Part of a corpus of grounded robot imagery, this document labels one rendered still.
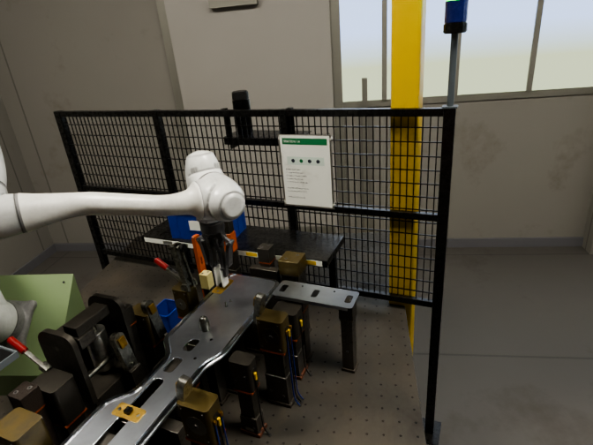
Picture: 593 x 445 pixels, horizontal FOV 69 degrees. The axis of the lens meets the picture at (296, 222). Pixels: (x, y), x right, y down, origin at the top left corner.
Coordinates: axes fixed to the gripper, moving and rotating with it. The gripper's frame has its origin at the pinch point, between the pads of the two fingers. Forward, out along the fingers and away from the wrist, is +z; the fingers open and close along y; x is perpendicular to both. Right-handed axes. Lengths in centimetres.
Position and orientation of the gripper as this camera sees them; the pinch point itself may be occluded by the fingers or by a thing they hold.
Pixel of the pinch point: (221, 275)
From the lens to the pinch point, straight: 144.5
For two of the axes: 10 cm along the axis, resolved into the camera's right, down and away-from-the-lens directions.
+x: 3.9, -4.1, 8.2
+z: 0.8, 9.1, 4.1
